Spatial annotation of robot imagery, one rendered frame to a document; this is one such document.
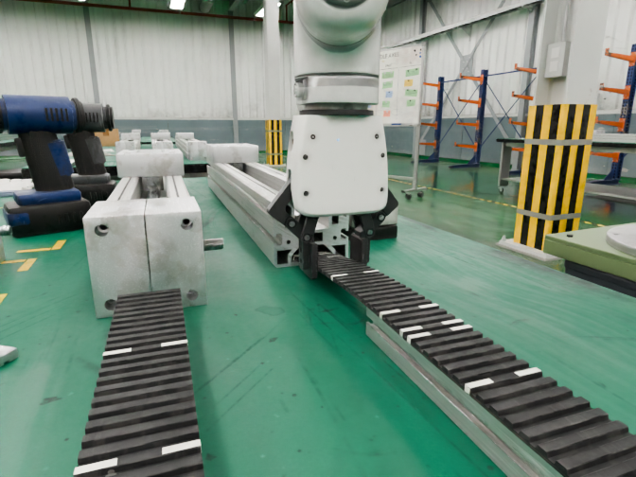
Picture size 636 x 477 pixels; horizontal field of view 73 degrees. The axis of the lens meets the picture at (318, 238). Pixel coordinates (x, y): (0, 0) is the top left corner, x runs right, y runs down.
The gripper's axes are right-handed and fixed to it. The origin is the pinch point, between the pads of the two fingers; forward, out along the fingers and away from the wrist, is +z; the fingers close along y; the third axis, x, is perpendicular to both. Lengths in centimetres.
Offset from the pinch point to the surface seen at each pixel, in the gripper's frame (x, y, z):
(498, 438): -27.0, -1.3, 2.2
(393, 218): 15.9, 16.1, -0.1
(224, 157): 65, -3, -7
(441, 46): 1037, 721, -222
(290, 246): 7.9, -2.9, 0.6
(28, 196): 37, -37, -3
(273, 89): 996, 243, -97
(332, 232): 7.9, 2.8, -0.7
